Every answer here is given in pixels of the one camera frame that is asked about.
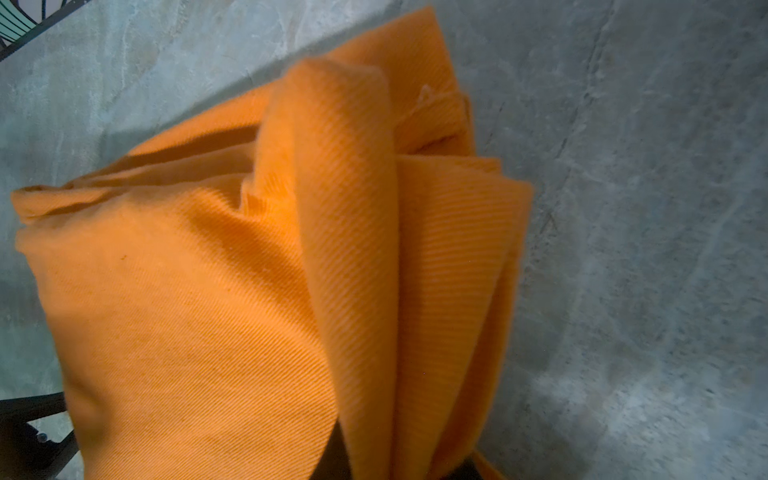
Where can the orange pants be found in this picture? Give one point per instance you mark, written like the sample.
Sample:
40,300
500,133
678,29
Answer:
322,267

